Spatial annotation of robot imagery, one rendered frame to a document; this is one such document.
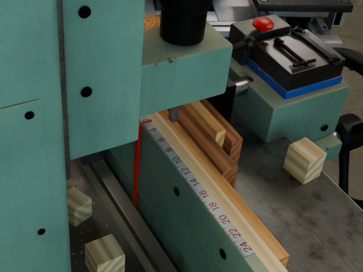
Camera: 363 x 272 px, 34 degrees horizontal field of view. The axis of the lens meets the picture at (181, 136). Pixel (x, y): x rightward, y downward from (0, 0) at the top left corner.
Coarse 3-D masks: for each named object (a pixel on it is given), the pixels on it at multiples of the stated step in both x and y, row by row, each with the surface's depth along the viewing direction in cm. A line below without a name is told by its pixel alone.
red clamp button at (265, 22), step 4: (256, 20) 81; (260, 20) 81; (264, 20) 81; (268, 20) 81; (252, 24) 81; (256, 24) 80; (260, 24) 80; (264, 24) 80; (268, 24) 80; (272, 24) 81; (256, 28) 81; (260, 28) 80; (264, 28) 80; (268, 28) 80; (272, 28) 81
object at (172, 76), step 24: (144, 48) 65; (168, 48) 65; (192, 48) 66; (216, 48) 66; (144, 72) 63; (168, 72) 64; (192, 72) 66; (216, 72) 68; (144, 96) 65; (168, 96) 67; (192, 96) 69
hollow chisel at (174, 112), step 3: (171, 108) 73; (174, 108) 73; (177, 108) 73; (171, 111) 73; (174, 111) 73; (177, 111) 73; (171, 114) 74; (174, 114) 74; (177, 114) 74; (171, 117) 74; (174, 117) 74; (177, 117) 74; (171, 120) 74; (174, 120) 74; (177, 120) 75
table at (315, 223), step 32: (128, 160) 80; (256, 160) 78; (160, 192) 73; (256, 192) 73; (288, 192) 74; (320, 192) 74; (288, 224) 70; (320, 224) 70; (352, 224) 70; (192, 256) 69; (320, 256) 66; (352, 256) 67
